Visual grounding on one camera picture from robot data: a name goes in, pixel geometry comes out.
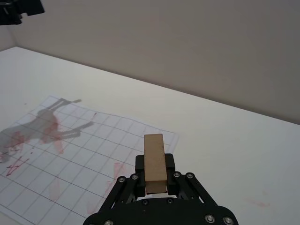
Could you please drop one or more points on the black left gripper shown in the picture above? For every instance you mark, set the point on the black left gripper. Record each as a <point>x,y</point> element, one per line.
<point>14,9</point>

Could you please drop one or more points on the white grid-lined paper sheet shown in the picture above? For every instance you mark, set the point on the white grid-lined paper sheet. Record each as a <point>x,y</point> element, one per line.
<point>93,152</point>

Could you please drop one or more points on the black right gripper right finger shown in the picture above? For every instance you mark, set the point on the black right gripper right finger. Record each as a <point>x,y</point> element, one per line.
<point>170,171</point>

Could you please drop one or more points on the tan wooden rectangular block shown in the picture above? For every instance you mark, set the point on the tan wooden rectangular block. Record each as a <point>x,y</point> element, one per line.
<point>154,159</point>

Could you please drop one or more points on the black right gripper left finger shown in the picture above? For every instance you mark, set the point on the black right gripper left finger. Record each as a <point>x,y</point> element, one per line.
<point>139,168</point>

